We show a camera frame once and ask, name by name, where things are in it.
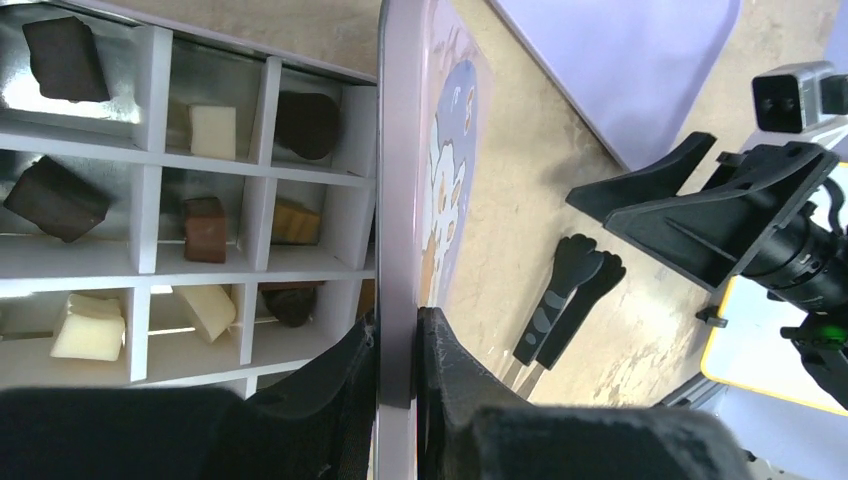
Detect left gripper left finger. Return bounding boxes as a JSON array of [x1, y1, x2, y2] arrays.
[[1, 322, 376, 479]]

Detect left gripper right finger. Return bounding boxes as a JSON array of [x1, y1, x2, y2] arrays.
[[416, 307, 752, 479]]

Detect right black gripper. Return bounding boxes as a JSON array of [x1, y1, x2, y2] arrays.
[[566, 132, 847, 312]]

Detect black metal tongs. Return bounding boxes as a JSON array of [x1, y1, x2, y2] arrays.
[[503, 234, 626, 400]]

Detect dark chocolate tray bottom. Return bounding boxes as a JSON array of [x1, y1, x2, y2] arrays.
[[274, 91, 341, 161]]

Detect silver metal box lid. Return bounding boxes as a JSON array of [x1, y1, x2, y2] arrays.
[[374, 1, 494, 479]]

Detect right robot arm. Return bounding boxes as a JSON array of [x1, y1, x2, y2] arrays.
[[566, 132, 847, 405]]

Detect dark heart chocolate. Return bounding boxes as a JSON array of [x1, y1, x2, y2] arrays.
[[259, 285, 317, 328]]

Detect brown square chocolate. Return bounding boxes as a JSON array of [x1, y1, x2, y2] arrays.
[[183, 197, 226, 264]]

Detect white chocolate piece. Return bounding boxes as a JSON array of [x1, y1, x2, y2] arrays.
[[50, 293, 126, 362]]

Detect white chocolate in box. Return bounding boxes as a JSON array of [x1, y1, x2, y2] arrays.
[[188, 104, 237, 160]]

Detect dark chocolate in box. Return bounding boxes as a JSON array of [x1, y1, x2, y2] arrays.
[[3, 156, 111, 243]]

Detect dark square chocolate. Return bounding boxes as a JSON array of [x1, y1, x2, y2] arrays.
[[22, 17, 111, 103]]

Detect yellow framed whiteboard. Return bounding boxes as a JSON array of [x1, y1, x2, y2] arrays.
[[699, 162, 848, 419]]

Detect purple plastic tray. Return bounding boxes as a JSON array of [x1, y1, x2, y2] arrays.
[[492, 0, 741, 171]]

